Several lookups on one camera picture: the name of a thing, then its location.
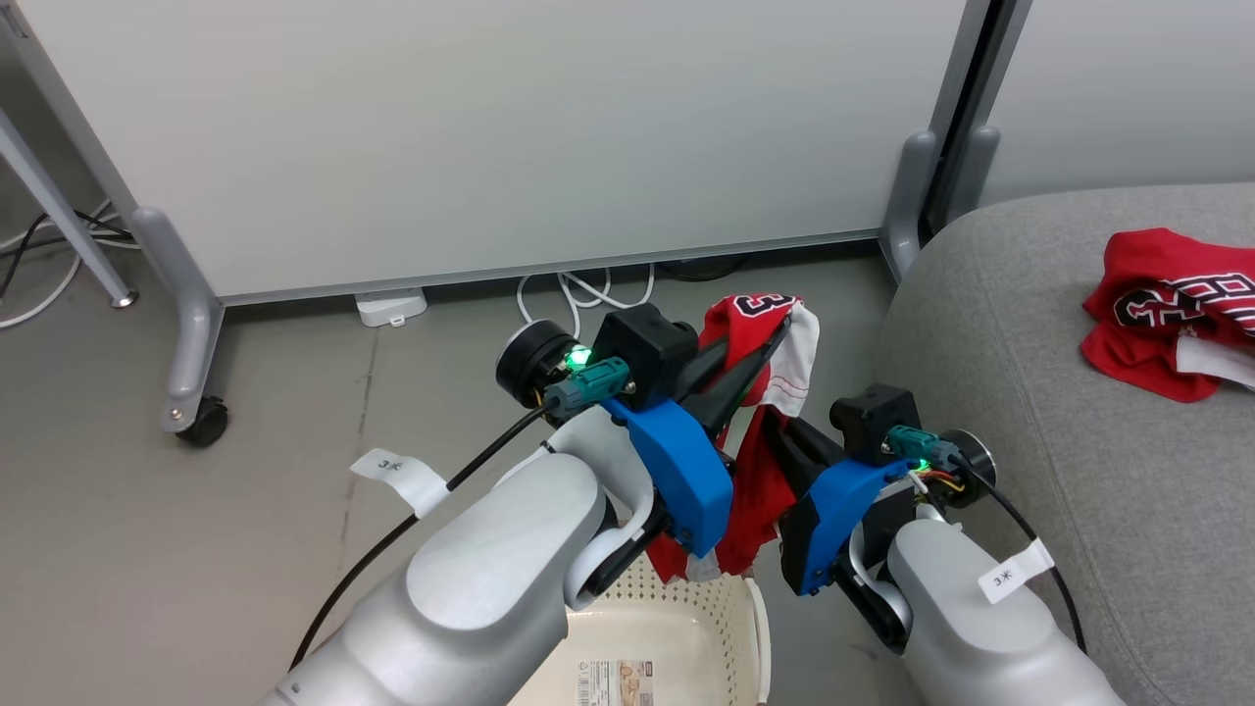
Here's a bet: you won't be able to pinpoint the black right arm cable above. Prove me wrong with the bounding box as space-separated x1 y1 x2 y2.
887 427 1087 656

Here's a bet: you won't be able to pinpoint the red jersey with black lettering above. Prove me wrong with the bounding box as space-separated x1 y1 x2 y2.
1081 227 1255 404

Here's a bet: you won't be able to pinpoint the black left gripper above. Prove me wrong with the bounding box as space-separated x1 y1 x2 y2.
588 315 794 595

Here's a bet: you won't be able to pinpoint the long grey partition foot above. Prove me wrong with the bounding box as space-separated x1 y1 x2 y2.
130 206 226 433

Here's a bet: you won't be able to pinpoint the short grey partition foot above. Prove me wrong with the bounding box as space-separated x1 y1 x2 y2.
879 130 939 283
946 125 1001 223

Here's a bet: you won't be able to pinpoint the white coiled power cable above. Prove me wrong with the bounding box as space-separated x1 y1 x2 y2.
515 263 656 339

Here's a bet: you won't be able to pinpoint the red jersey number 23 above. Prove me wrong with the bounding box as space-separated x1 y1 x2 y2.
647 292 821 585

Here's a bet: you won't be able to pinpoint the cream perforated laundry basket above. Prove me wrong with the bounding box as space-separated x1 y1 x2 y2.
505 554 773 706

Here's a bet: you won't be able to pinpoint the grey fabric sofa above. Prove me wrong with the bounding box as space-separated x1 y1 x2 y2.
873 181 1255 706

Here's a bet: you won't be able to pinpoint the narrow white partition panel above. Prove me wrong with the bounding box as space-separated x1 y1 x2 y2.
980 0 1255 208

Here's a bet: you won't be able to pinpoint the white floor cables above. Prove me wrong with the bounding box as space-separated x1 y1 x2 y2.
0 201 138 330

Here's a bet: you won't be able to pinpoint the wide white partition panel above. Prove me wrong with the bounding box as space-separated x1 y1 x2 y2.
0 0 991 307

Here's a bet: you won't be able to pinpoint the black caster wheel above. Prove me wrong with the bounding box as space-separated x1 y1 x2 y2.
176 397 231 449

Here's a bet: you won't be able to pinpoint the white paper cable tag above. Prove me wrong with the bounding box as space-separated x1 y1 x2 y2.
350 448 450 519
978 538 1056 604

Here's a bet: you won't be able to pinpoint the thin black floor cables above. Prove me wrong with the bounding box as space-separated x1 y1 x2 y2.
0 214 133 295

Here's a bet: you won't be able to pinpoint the grey metal table leg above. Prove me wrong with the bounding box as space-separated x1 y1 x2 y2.
0 108 138 310

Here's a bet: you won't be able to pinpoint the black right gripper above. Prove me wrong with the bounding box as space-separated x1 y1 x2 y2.
763 412 842 595

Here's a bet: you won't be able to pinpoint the white power adapter box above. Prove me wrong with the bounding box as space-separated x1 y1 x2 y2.
355 286 429 328

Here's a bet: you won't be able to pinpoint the black floor cable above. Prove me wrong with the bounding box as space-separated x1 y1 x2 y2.
657 253 751 283

